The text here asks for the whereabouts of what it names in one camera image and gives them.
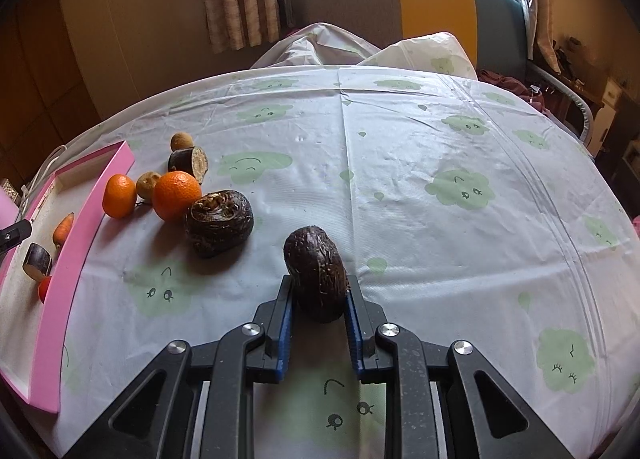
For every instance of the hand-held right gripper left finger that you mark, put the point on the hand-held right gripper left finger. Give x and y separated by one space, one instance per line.
284 334

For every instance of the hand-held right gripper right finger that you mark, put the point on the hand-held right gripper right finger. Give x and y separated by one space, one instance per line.
353 334

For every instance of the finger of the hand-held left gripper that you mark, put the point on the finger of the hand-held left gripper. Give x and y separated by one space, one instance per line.
12 235

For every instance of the pink tray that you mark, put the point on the pink tray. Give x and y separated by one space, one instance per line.
65 279

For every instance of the dark brown oval taro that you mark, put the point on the dark brown oval taro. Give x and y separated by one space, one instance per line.
315 269

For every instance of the pink box lid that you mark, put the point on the pink box lid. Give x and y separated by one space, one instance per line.
7 209

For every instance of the eggplant piece in tray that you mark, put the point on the eggplant piece in tray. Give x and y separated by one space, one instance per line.
37 261

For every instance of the small carrot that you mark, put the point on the small carrot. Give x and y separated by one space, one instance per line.
62 230

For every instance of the small red tomato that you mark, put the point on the small red tomato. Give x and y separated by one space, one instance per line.
45 289

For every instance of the small orange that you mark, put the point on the small orange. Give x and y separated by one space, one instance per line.
119 196

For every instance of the printed white bed sheet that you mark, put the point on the printed white bed sheet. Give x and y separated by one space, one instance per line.
425 239

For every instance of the dark brown taro cut top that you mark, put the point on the dark brown taro cut top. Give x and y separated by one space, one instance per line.
217 226

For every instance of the small brown round fruit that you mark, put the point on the small brown round fruit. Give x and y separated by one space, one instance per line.
181 141
147 185

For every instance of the large orange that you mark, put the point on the large orange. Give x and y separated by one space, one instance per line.
176 196

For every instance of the eggplant half on table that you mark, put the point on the eggplant half on table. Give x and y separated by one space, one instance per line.
184 163

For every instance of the white printed duvet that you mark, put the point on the white printed duvet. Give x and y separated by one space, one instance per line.
320 46

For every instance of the maroon cloth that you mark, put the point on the maroon cloth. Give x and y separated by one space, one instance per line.
515 86

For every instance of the grey yellow teal headboard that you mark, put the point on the grey yellow teal headboard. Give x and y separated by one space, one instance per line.
430 4

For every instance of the metal bed rail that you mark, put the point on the metal bed rail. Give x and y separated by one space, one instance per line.
575 99

